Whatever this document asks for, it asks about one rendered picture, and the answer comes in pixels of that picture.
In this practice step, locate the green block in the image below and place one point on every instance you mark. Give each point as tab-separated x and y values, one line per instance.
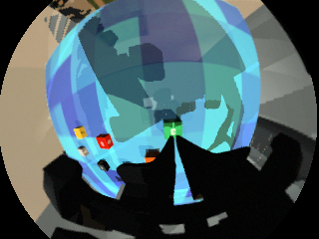
172	127

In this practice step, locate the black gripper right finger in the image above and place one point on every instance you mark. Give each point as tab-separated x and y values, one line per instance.
200	166

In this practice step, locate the orange block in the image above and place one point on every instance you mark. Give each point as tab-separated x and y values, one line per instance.
151	155

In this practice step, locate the yellow block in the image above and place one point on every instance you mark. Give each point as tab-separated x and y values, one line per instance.
80	132

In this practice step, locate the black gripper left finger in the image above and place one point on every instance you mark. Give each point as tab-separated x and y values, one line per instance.
160	171

